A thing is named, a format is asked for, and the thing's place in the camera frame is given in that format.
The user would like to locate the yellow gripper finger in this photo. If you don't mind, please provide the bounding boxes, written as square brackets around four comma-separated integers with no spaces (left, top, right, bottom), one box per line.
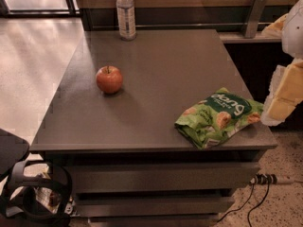
[261,59,303,126]
[261,14,287,38]

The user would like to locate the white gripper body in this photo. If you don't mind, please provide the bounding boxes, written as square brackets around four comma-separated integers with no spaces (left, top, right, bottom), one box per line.
[281,0,303,60]

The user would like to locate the green rice chip bag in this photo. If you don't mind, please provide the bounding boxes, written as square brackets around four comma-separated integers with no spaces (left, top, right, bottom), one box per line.
[174,88,263,149]

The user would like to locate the clear plastic water bottle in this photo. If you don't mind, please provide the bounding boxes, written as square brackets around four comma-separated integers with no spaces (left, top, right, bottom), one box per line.
[116,0,136,41]

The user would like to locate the white power strip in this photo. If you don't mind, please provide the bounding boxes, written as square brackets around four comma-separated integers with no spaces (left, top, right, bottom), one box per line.
[249,173,295,185]

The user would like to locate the red apple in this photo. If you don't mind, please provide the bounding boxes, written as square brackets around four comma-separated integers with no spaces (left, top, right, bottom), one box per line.
[96,65,123,95]

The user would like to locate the grey drawer cabinet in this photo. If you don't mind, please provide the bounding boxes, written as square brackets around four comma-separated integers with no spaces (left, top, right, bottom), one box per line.
[31,30,276,227]

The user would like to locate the black office chair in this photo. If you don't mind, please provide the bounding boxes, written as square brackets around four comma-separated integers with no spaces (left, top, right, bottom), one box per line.
[0,129,72,227]

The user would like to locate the metal wall bracket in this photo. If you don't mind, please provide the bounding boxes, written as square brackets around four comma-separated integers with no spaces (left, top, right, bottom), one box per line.
[242,0,267,39]

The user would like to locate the black cable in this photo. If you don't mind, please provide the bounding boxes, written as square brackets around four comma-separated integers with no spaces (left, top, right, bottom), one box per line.
[246,182,271,227]
[217,183,256,224]

